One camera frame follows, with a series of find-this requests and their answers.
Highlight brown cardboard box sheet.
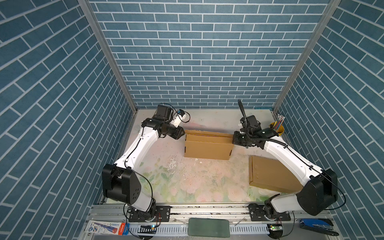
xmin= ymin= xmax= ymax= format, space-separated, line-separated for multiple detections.
xmin=249 ymin=156 xmax=303 ymax=194

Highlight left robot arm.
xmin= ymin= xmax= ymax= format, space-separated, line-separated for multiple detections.
xmin=102 ymin=115 xmax=185 ymax=221

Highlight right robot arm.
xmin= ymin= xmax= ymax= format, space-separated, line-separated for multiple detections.
xmin=233 ymin=131 xmax=339 ymax=220

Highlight yellow pencil cup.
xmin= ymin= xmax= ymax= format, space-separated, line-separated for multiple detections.
xmin=270 ymin=121 xmax=285 ymax=136

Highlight coloured pencils bundle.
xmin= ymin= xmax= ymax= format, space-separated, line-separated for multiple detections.
xmin=274 ymin=114 xmax=286 ymax=131

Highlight green rectangular pad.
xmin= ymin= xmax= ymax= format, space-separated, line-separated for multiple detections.
xmin=188 ymin=218 xmax=230 ymax=238

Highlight blue black pliers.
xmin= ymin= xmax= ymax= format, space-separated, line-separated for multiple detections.
xmin=300 ymin=219 xmax=340 ymax=236

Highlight white printed package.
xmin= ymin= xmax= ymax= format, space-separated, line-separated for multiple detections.
xmin=85 ymin=221 xmax=130 ymax=236

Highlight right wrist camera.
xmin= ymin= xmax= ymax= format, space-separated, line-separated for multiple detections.
xmin=240 ymin=115 xmax=262 ymax=135

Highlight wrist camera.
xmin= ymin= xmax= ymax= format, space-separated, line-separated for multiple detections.
xmin=240 ymin=115 xmax=262 ymax=135
xmin=153 ymin=103 xmax=191 ymax=127

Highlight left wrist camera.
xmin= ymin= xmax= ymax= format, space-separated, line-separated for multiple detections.
xmin=153 ymin=103 xmax=191 ymax=127

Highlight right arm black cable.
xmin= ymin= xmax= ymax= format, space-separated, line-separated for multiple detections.
xmin=237 ymin=98 xmax=249 ymax=133

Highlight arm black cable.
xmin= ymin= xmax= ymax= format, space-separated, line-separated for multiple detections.
xmin=122 ymin=170 xmax=154 ymax=238
xmin=237 ymin=98 xmax=249 ymax=133

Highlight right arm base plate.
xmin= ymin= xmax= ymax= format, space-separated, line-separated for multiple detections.
xmin=248 ymin=203 xmax=291 ymax=222

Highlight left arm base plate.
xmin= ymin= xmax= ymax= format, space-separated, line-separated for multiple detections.
xmin=128 ymin=206 xmax=171 ymax=223

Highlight aluminium front rail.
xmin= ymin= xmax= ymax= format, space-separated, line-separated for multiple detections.
xmin=80 ymin=203 xmax=342 ymax=240

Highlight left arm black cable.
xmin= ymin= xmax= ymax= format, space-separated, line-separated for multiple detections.
xmin=122 ymin=170 xmax=154 ymax=238

